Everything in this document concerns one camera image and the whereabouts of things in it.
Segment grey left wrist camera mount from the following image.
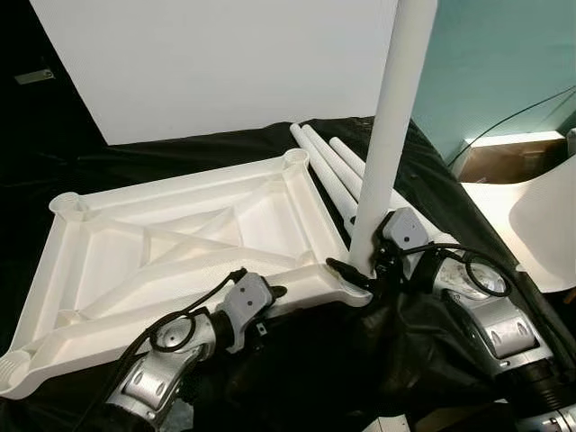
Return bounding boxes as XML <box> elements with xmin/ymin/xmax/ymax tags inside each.
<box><xmin>220</xmin><ymin>273</ymin><xmax>275</xmax><ymax>338</ymax></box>

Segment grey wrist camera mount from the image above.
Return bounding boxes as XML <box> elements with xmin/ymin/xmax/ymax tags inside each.
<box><xmin>220</xmin><ymin>273</ymin><xmax>275</xmax><ymax>338</ymax></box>
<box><xmin>378</xmin><ymin>207</ymin><xmax>428</xmax><ymax>257</ymax></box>

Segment black plastic cover sheet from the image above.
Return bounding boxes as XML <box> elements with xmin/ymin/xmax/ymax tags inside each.
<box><xmin>0</xmin><ymin>117</ymin><xmax>576</xmax><ymax>432</ymax></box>

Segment small grey wall plate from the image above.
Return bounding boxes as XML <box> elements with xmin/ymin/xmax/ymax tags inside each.
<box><xmin>13</xmin><ymin>67</ymin><xmax>57</xmax><ymax>86</ymax></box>

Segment thin black wall cable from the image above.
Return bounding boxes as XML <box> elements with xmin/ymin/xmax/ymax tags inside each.
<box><xmin>447</xmin><ymin>85</ymin><xmax>576</xmax><ymax>167</ymax></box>

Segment white plastic table top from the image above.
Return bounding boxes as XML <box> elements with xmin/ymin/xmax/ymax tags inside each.
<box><xmin>0</xmin><ymin>148</ymin><xmax>374</xmax><ymax>399</ymax></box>

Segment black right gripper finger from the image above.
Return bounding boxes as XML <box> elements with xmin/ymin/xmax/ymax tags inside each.
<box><xmin>326</xmin><ymin>258</ymin><xmax>374</xmax><ymax>289</ymax></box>

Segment large white board panel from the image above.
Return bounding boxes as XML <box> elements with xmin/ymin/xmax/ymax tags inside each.
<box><xmin>31</xmin><ymin>0</ymin><xmax>401</xmax><ymax>147</ymax></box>

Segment white plastic shell chair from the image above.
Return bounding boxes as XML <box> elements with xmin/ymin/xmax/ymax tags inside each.
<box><xmin>459</xmin><ymin>153</ymin><xmax>576</xmax><ymax>293</ymax></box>

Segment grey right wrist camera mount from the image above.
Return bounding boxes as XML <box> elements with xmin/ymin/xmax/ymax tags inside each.
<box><xmin>378</xmin><ymin>207</ymin><xmax>428</xmax><ymax>257</ymax></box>

